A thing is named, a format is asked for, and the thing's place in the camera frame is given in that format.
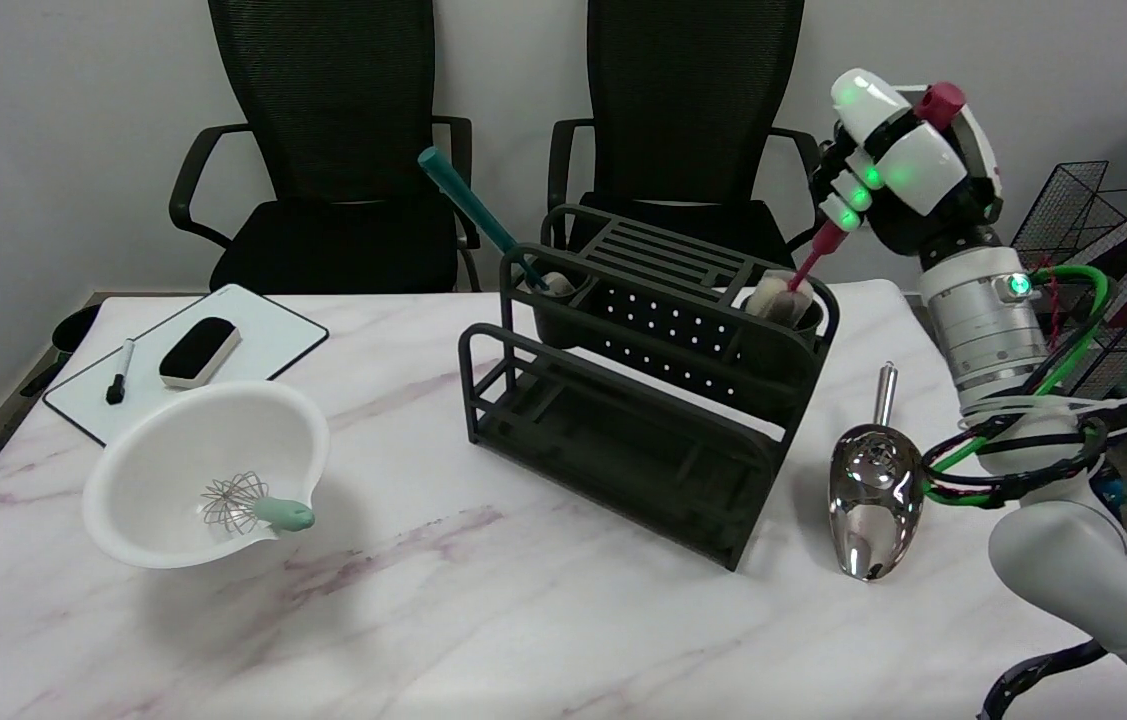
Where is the pink sponge bottle brush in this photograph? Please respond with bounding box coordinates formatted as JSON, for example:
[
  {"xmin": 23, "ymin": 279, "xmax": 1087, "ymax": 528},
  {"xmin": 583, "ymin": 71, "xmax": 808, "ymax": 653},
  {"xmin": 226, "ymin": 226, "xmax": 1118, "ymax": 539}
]
[{"xmin": 745, "ymin": 82, "xmax": 966, "ymax": 329}]

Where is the black cable at arm base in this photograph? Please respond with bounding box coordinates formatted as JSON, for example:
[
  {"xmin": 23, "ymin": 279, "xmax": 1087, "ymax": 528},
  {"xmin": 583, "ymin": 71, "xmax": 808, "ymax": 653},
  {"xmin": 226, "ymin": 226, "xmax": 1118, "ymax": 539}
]
[{"xmin": 978, "ymin": 640, "xmax": 1109, "ymax": 720}]

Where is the black whiteboard eraser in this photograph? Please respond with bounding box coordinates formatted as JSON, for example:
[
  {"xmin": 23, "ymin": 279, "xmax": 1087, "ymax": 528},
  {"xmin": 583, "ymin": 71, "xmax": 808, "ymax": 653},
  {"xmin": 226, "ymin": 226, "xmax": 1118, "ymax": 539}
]
[{"xmin": 159, "ymin": 316, "xmax": 243, "ymax": 390}]

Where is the black wire mesh organizer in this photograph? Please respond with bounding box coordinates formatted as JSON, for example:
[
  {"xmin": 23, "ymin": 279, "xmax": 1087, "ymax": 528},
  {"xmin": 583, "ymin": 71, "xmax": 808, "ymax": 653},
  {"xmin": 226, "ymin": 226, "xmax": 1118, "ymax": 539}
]
[{"xmin": 1008, "ymin": 160, "xmax": 1127, "ymax": 451}]

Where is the white plastic mixing bowl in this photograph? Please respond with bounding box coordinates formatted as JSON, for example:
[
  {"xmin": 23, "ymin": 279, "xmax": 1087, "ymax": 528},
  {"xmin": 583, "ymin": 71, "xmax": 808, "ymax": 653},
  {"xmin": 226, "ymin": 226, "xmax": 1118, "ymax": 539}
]
[{"xmin": 83, "ymin": 380, "xmax": 332, "ymax": 571}]

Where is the teal sponge bottle brush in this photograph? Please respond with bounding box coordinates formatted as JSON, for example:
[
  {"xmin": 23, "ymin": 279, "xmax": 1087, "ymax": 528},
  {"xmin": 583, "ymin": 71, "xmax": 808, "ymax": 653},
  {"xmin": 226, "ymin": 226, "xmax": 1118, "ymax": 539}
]
[{"xmin": 418, "ymin": 147, "xmax": 576, "ymax": 299}]

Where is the green robot cable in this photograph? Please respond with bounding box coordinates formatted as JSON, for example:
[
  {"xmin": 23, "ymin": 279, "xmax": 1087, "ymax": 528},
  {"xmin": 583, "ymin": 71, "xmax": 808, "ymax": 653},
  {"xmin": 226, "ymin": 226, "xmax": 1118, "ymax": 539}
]
[{"xmin": 923, "ymin": 265, "xmax": 1112, "ymax": 506}]

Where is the black round floor object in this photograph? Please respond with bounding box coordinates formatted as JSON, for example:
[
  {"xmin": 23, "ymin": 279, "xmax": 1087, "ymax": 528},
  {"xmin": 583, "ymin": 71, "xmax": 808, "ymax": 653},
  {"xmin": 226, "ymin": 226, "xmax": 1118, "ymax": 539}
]
[{"xmin": 51, "ymin": 303, "xmax": 104, "ymax": 358}]

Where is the small white whiteboard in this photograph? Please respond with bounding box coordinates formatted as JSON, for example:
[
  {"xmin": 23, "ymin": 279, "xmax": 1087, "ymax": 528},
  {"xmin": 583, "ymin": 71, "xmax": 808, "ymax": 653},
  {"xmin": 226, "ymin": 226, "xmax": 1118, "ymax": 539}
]
[{"xmin": 43, "ymin": 283, "xmax": 331, "ymax": 447}]

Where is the black whiteboard marker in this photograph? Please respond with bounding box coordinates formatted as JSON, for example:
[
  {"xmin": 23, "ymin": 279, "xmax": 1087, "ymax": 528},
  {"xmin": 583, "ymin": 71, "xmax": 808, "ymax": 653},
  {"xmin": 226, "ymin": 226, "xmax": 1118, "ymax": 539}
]
[{"xmin": 106, "ymin": 338, "xmax": 137, "ymax": 406}]

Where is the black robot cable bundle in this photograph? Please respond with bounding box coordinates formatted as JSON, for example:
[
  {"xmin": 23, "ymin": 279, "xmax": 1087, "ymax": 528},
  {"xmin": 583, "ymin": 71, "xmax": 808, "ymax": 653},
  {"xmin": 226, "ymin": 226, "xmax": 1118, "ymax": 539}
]
[{"xmin": 921, "ymin": 415, "xmax": 1111, "ymax": 508}]

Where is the shiny metal scoop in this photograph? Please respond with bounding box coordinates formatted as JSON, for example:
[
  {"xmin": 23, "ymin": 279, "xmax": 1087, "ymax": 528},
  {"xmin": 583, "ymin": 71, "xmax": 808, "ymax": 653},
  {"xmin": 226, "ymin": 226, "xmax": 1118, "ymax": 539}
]
[{"xmin": 828, "ymin": 362, "xmax": 927, "ymax": 583}]

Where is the dark utensil cup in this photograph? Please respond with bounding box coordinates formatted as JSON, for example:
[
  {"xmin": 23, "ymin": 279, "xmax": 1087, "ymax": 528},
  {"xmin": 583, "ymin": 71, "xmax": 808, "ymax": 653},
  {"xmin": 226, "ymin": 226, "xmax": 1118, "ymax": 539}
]
[
  {"xmin": 528, "ymin": 262, "xmax": 596, "ymax": 349},
  {"xmin": 738, "ymin": 288, "xmax": 829, "ymax": 398}
]

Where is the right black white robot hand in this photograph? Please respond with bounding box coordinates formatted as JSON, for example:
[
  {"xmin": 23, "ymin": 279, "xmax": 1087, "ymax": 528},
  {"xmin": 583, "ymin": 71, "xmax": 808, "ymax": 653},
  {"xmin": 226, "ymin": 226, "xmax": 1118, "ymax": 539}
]
[{"xmin": 811, "ymin": 68, "xmax": 1006, "ymax": 263}]

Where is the dark green dish rack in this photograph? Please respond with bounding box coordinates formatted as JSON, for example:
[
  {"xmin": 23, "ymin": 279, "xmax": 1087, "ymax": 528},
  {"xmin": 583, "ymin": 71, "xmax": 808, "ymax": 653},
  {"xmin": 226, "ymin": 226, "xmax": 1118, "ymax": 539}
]
[{"xmin": 458, "ymin": 203, "xmax": 842, "ymax": 571}]

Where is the whisk with green handle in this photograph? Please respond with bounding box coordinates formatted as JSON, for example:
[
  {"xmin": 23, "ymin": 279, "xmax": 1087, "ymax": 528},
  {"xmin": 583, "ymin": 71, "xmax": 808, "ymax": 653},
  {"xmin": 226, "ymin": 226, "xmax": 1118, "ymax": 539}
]
[{"xmin": 200, "ymin": 471, "xmax": 317, "ymax": 536}]

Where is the black mesh office chair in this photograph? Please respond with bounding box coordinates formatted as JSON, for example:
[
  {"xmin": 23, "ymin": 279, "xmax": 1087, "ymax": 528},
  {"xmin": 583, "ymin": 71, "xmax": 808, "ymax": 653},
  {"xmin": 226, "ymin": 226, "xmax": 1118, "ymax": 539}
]
[
  {"xmin": 548, "ymin": 0, "xmax": 836, "ymax": 266},
  {"xmin": 169, "ymin": 0, "xmax": 482, "ymax": 294}
]

